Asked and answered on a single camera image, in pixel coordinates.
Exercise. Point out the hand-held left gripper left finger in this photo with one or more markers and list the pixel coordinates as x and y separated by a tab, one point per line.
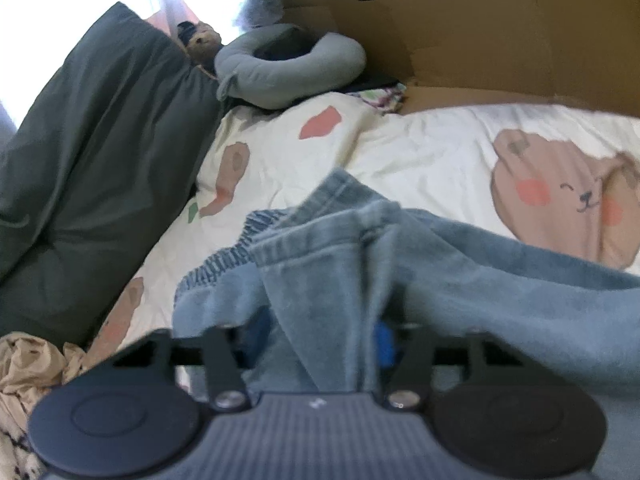
250	345

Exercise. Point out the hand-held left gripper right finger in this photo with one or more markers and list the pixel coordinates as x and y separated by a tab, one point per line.
385	345

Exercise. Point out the blue denim pants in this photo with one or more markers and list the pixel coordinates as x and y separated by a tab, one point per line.
475	290

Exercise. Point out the bear printed bed sheet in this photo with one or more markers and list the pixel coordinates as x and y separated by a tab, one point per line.
425	150

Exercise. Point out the beige crumpled cloth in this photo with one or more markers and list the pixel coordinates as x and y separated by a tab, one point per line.
30	360

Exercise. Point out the dark grey pillow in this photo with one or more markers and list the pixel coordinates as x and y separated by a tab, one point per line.
100	160

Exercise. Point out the floral patterned cloth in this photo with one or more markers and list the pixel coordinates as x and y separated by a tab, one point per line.
382	99

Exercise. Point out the grey neck pillow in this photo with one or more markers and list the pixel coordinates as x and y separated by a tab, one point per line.
300	77

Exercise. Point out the brown teddy bear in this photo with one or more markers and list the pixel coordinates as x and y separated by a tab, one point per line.
202	40

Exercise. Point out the flattened cardboard box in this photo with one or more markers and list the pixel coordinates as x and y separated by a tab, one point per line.
475	35

